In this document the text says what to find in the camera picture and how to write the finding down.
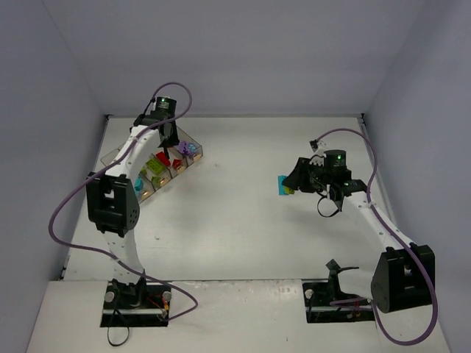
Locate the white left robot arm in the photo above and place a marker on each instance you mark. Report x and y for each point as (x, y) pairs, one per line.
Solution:
(197, 199)

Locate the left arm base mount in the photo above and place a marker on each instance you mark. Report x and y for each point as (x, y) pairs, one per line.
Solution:
(122, 309)

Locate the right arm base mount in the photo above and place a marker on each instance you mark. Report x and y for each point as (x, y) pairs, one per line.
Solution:
(326, 303)

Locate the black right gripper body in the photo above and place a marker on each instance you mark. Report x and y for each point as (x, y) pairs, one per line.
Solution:
(301, 175)

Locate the lilac oval lego piece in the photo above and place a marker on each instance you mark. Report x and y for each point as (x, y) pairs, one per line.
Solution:
(183, 148)

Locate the cyan curved lego brick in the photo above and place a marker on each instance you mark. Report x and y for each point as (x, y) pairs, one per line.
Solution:
(139, 185)

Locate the red long lego brick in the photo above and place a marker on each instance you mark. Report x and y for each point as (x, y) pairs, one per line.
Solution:
(163, 159)

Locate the green long lego brick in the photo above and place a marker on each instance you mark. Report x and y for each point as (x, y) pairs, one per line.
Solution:
(155, 166)

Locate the red arched lego piece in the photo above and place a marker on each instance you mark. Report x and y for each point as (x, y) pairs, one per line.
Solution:
(178, 164)

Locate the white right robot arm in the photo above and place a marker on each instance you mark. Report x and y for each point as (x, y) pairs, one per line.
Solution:
(405, 273)

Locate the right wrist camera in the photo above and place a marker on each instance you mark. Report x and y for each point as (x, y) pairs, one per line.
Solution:
(316, 147)

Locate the cyan arched lego piece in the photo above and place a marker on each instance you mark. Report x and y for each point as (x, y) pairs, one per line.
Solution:
(281, 188)

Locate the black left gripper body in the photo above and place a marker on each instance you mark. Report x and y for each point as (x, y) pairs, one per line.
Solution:
(169, 133)

